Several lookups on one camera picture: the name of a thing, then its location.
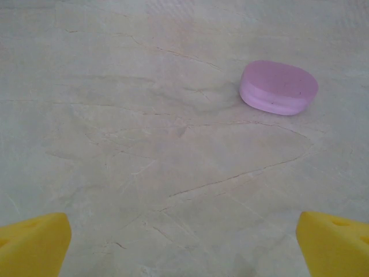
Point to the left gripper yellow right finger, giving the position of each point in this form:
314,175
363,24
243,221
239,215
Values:
337,248

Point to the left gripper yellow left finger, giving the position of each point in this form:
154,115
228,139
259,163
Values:
31,248

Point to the purple oval earbud case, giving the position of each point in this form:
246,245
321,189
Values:
276,86

